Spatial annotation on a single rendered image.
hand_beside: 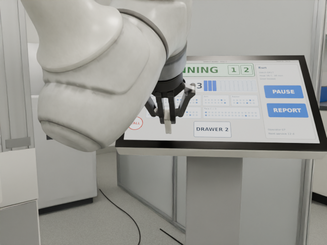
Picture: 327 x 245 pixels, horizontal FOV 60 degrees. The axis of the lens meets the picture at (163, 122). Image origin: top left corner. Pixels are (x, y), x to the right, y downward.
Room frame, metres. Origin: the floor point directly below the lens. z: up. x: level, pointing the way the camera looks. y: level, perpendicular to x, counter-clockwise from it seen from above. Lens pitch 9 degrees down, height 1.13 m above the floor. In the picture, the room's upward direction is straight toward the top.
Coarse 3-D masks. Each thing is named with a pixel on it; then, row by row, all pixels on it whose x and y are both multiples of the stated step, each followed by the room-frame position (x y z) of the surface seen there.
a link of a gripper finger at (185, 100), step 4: (192, 84) 0.59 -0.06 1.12; (188, 92) 0.58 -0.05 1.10; (192, 92) 0.57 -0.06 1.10; (184, 96) 0.60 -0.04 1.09; (188, 96) 0.58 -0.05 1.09; (192, 96) 0.58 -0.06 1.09; (184, 100) 0.59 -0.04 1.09; (188, 100) 0.59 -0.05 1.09; (180, 104) 0.63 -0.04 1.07; (184, 104) 0.61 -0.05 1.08; (180, 108) 0.62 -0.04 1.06; (184, 108) 0.62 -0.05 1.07; (180, 112) 0.63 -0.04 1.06; (180, 116) 0.64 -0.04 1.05
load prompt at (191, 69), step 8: (192, 64) 0.85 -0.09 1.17; (200, 64) 0.85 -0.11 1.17; (208, 64) 0.85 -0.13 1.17; (216, 64) 0.84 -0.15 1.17; (224, 64) 0.84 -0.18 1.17; (232, 64) 0.84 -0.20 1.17; (240, 64) 0.84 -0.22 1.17; (248, 64) 0.84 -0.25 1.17; (184, 72) 0.83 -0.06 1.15; (192, 72) 0.83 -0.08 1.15; (200, 72) 0.83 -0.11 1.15; (208, 72) 0.83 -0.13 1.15; (216, 72) 0.82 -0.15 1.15; (224, 72) 0.82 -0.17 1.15; (232, 72) 0.82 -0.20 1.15; (240, 72) 0.82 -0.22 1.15; (248, 72) 0.82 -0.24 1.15
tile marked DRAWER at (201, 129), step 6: (198, 126) 0.71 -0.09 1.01; (204, 126) 0.71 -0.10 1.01; (210, 126) 0.71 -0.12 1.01; (216, 126) 0.71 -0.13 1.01; (222, 126) 0.71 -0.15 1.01; (228, 126) 0.71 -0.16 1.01; (198, 132) 0.70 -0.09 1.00; (204, 132) 0.70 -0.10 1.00; (210, 132) 0.70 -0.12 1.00; (216, 132) 0.70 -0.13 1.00; (222, 132) 0.70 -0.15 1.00; (228, 132) 0.70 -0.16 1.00
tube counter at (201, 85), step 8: (192, 80) 0.81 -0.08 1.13; (200, 80) 0.81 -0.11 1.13; (208, 80) 0.81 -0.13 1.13; (216, 80) 0.81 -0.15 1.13; (224, 80) 0.80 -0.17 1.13; (232, 80) 0.80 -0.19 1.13; (240, 80) 0.80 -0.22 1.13; (248, 80) 0.80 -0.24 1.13; (200, 88) 0.79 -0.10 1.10; (208, 88) 0.79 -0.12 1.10; (216, 88) 0.79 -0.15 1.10; (224, 88) 0.78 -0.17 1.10; (232, 88) 0.78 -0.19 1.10; (240, 88) 0.78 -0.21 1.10; (248, 88) 0.78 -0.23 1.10; (256, 88) 0.78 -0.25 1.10
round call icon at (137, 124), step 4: (140, 116) 0.74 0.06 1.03; (136, 120) 0.74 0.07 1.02; (140, 120) 0.74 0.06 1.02; (132, 124) 0.73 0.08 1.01; (136, 124) 0.73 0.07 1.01; (140, 124) 0.73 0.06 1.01; (128, 128) 0.72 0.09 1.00; (132, 128) 0.72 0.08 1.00; (136, 128) 0.72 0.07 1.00; (140, 128) 0.72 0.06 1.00
